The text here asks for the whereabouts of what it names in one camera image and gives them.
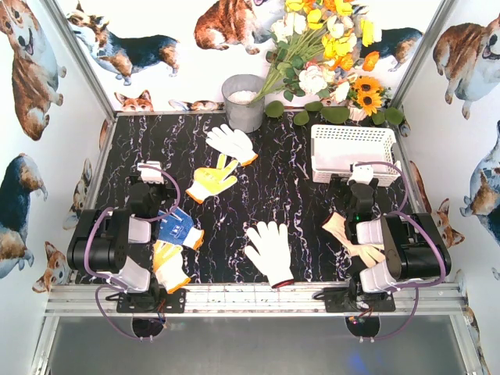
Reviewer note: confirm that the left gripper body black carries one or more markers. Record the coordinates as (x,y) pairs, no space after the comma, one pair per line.
(148,185)

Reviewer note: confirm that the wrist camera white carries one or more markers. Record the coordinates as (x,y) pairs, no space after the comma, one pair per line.
(150,172)
(361,174)

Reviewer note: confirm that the yellow coated glove lower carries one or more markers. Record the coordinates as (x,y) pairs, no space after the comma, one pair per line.
(167,265)

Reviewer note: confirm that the artificial flower bouquet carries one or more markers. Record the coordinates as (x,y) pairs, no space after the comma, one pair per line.
(327,49)

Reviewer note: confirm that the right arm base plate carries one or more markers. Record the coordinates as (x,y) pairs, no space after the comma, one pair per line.
(341,301)

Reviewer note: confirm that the blue dotted glove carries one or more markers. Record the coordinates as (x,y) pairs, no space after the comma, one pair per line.
(178,228)

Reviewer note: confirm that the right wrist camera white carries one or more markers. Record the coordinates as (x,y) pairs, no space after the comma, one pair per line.
(361,174)

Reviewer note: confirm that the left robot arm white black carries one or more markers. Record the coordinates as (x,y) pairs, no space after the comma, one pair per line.
(101,241)

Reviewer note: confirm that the cream glove red cuff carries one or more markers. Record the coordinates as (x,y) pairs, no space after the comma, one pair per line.
(270,253)

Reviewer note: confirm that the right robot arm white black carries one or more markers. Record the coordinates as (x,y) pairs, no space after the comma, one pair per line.
(398,250)

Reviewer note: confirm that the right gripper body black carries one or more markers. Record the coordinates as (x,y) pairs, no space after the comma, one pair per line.
(362,186)

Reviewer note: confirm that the white perforated storage basket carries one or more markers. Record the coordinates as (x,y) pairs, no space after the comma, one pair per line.
(335,149)

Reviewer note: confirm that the yellow coated glove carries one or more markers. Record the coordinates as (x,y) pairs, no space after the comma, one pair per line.
(210,181)
(167,265)

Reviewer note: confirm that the grey metal bucket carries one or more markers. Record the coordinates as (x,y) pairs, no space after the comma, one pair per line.
(244,108)

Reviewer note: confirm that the yellow coated glove upper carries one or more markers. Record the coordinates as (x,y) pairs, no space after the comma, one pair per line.
(210,181)

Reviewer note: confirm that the white glove orange cuff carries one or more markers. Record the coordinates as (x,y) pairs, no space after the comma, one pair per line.
(233,143)

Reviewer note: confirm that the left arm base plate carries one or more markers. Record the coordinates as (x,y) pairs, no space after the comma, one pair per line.
(144,303)

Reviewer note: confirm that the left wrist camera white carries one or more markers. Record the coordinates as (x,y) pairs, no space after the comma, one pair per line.
(150,172)

